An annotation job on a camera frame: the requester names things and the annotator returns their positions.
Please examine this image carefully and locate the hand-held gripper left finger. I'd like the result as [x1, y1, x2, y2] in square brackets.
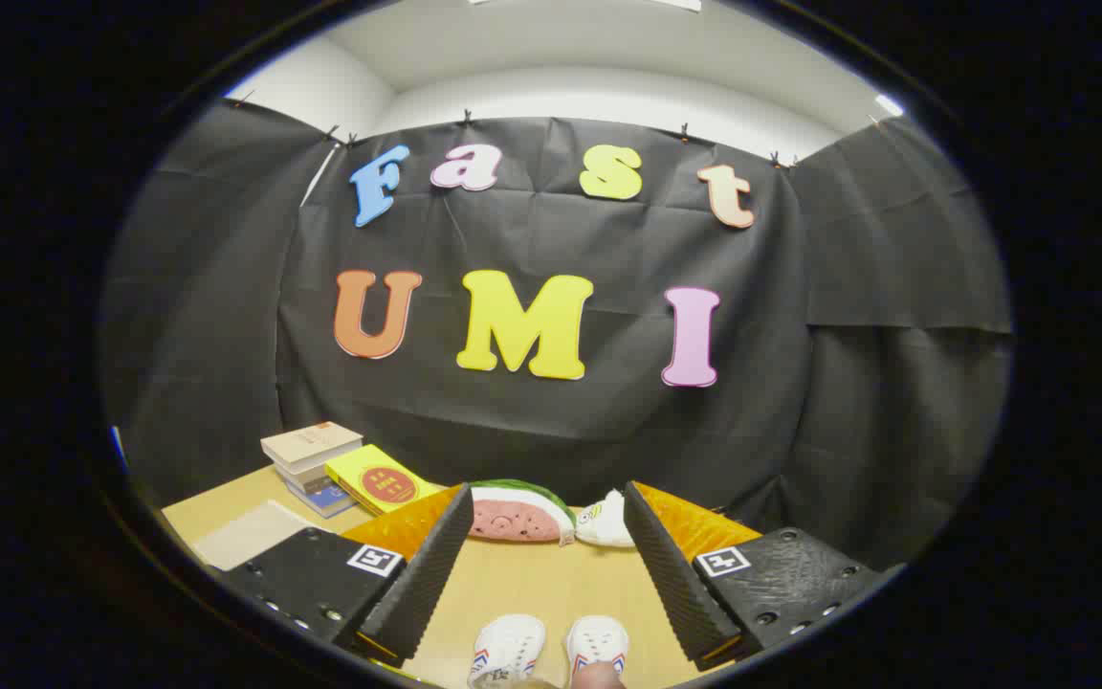
[221, 483, 475, 669]

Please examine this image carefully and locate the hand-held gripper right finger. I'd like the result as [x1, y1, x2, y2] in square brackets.
[623, 480, 906, 673]

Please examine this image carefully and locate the white canvas shoe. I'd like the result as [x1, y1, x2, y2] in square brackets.
[468, 613, 546, 689]
[566, 614, 630, 688]

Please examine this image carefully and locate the beige storage box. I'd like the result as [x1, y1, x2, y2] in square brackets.
[193, 500, 324, 572]

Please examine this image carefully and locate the white plush toy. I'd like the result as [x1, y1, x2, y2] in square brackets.
[575, 489, 637, 548]

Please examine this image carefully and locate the yellow book with red circle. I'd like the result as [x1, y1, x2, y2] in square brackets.
[324, 444, 443, 516]

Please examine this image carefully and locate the watermelon slice plush toy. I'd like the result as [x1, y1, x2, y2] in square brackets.
[468, 479, 578, 546]

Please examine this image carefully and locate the grey book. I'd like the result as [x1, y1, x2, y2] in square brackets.
[272, 457, 342, 492]

